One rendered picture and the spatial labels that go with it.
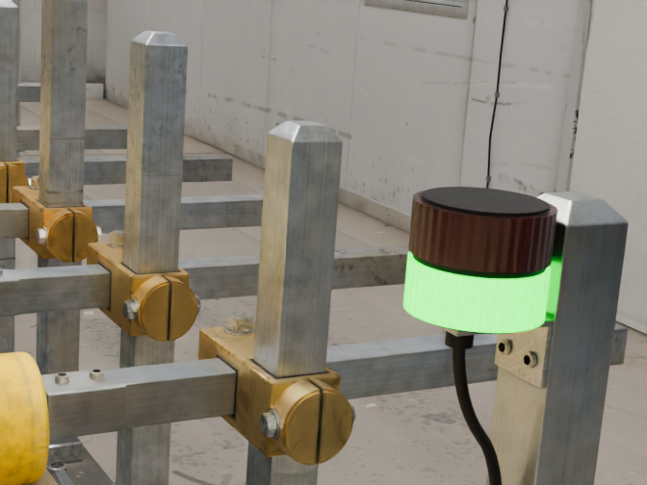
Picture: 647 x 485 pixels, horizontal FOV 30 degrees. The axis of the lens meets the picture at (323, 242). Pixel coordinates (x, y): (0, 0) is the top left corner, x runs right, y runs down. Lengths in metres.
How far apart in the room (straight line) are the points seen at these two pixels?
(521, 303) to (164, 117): 0.51
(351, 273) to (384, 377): 0.28
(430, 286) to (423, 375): 0.38
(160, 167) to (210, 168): 0.62
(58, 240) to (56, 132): 0.10
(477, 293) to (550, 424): 0.08
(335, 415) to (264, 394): 0.05
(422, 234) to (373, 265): 0.63
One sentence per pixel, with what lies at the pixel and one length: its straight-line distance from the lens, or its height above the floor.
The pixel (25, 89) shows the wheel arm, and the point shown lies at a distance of 2.27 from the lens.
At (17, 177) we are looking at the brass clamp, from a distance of 1.42.
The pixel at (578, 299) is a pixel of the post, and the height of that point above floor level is 1.09.
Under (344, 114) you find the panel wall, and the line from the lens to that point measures 6.17.
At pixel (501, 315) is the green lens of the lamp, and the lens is 0.49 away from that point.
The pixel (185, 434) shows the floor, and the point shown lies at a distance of 3.18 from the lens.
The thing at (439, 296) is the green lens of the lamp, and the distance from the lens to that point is 0.49.
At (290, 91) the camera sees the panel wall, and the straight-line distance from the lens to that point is 6.71.
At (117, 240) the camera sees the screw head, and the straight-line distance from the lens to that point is 1.05.
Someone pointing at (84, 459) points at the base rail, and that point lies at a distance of 1.30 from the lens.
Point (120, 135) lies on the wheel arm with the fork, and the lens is 1.80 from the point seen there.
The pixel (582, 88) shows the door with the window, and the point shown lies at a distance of 4.65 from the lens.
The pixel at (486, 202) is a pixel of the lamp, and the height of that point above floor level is 1.13.
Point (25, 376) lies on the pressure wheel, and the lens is 0.74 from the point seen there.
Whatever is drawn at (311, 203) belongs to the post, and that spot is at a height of 1.08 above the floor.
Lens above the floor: 1.23
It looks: 13 degrees down
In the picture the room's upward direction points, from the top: 4 degrees clockwise
